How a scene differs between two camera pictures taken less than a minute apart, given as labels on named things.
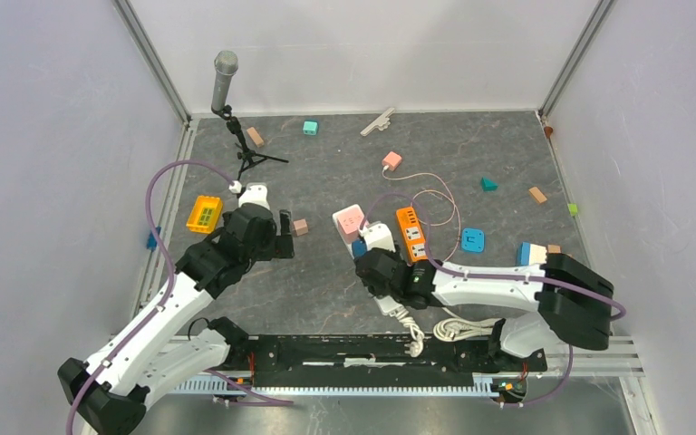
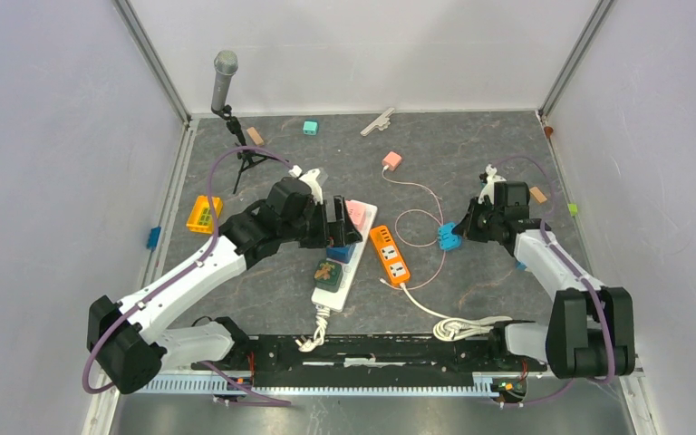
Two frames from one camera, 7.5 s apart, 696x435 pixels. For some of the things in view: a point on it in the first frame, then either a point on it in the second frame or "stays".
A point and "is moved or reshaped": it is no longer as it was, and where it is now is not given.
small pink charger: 392,159 stays
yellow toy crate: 204,214 stays
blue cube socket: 359,247 -> 343,254
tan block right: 538,194 stays
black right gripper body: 395,294 -> 484,217
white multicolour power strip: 385,304 -> 335,301
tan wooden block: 255,135 stays
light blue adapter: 472,239 is moved or reshaped
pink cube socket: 348,222 is moved or reshaped
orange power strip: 413,234 -> 390,255
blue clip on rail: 151,242 stays
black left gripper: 280,246 -> 347,232
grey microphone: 227,66 stays
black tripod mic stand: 247,156 stays
